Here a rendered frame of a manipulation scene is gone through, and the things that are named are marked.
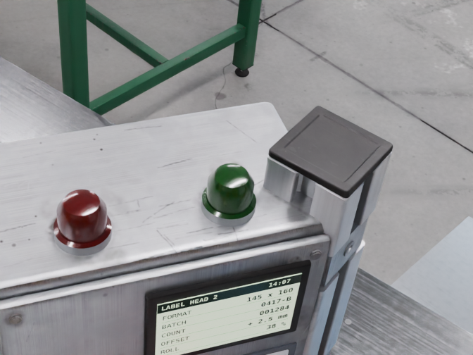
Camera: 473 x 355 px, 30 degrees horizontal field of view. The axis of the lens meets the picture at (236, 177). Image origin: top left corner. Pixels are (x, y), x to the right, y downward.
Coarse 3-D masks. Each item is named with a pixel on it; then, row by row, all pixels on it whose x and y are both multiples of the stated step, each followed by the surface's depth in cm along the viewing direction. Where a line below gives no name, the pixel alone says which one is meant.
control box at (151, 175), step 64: (128, 128) 46; (192, 128) 46; (256, 128) 46; (0, 192) 42; (64, 192) 42; (128, 192) 42; (192, 192) 43; (256, 192) 43; (0, 256) 39; (64, 256) 39; (128, 256) 40; (192, 256) 40; (256, 256) 41; (320, 256) 43; (0, 320) 38; (64, 320) 40; (128, 320) 41
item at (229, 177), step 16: (224, 176) 40; (240, 176) 41; (208, 192) 41; (224, 192) 40; (240, 192) 40; (208, 208) 41; (224, 208) 41; (240, 208) 41; (224, 224) 41; (240, 224) 41
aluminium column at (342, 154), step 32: (320, 128) 43; (352, 128) 43; (288, 160) 41; (320, 160) 42; (352, 160) 42; (384, 160) 43; (288, 192) 42; (320, 192) 41; (352, 192) 40; (352, 224) 43; (352, 256) 47; (320, 288) 45; (320, 320) 48; (320, 352) 53
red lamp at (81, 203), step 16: (80, 192) 39; (64, 208) 38; (80, 208) 38; (96, 208) 39; (64, 224) 38; (80, 224) 38; (96, 224) 39; (64, 240) 39; (80, 240) 39; (96, 240) 39
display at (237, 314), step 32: (192, 288) 41; (224, 288) 41; (256, 288) 42; (288, 288) 43; (160, 320) 41; (192, 320) 42; (224, 320) 43; (256, 320) 44; (288, 320) 45; (160, 352) 43; (192, 352) 44
